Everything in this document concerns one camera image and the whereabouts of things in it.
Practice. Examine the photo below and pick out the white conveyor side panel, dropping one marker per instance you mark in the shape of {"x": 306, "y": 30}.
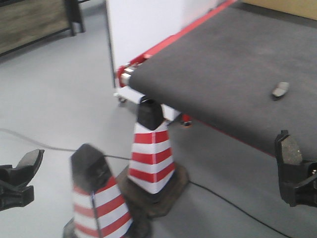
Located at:
{"x": 137, "y": 25}

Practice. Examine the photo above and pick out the grey brake pad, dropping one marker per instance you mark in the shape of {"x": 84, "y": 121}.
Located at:
{"x": 33, "y": 158}
{"x": 287, "y": 150}
{"x": 280, "y": 90}

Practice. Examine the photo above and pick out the red white traffic cone left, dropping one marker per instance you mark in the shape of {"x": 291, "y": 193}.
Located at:
{"x": 100, "y": 210}

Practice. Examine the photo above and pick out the red white traffic cone right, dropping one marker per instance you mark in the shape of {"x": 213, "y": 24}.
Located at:
{"x": 152, "y": 180}

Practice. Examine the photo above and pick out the wooden black framed cabinet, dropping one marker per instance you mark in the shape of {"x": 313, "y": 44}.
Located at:
{"x": 23, "y": 22}

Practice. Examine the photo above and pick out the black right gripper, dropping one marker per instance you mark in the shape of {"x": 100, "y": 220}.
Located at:
{"x": 298, "y": 183}

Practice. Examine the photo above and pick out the red white traffic cone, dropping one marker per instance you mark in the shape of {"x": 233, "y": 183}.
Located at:
{"x": 100, "y": 210}
{"x": 152, "y": 180}

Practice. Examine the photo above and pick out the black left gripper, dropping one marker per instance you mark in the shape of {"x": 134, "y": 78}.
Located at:
{"x": 15, "y": 190}

